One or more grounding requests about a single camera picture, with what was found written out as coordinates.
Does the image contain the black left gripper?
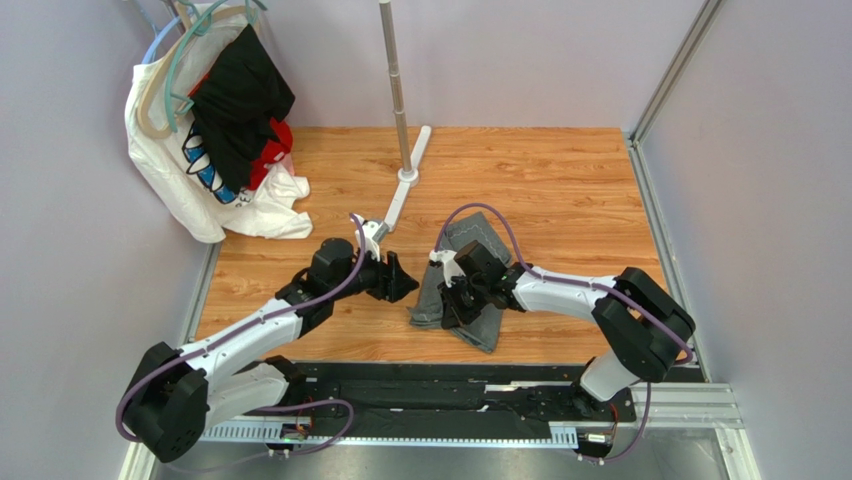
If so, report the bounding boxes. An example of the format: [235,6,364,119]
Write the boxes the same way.
[330,242,419,303]

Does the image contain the grey cloth napkin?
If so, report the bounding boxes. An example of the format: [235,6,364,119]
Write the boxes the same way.
[408,212,512,354]

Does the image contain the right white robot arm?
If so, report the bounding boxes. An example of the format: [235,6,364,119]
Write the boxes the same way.
[429,241,696,402]

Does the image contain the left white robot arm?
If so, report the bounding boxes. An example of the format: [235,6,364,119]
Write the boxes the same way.
[115,238,419,463]

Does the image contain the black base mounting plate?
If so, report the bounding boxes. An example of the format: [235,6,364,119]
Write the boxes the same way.
[283,362,642,440]

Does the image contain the white stand base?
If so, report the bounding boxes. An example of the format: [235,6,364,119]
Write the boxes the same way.
[379,125,432,242]

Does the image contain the red garment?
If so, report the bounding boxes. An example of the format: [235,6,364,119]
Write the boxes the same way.
[188,73,295,192]

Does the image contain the black garment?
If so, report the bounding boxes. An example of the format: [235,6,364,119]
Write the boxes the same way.
[189,23,297,196]

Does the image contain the white T-shirt with print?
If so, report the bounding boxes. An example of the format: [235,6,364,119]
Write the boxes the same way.
[124,26,313,243]

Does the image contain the silver metal stand pole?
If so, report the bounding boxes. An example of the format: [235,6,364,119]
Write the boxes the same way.
[379,0,414,179]

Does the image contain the teal clothes hanger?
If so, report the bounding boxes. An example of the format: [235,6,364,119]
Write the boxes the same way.
[156,1,266,130]

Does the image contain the beige clothes hanger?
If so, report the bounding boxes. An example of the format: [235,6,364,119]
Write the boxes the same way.
[136,0,268,139]

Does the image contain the blue clothes hanger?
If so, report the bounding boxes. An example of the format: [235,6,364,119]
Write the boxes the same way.
[139,17,182,65]

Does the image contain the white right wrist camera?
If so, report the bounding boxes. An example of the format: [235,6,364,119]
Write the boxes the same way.
[429,250,466,287]

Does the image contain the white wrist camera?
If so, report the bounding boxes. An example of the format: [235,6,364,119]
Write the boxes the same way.
[429,250,466,287]
[350,214,390,262]

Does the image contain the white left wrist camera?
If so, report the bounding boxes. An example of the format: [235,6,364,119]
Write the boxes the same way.
[350,214,390,262]

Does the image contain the aluminium corner post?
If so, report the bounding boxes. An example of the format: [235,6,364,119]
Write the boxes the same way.
[629,0,726,145]

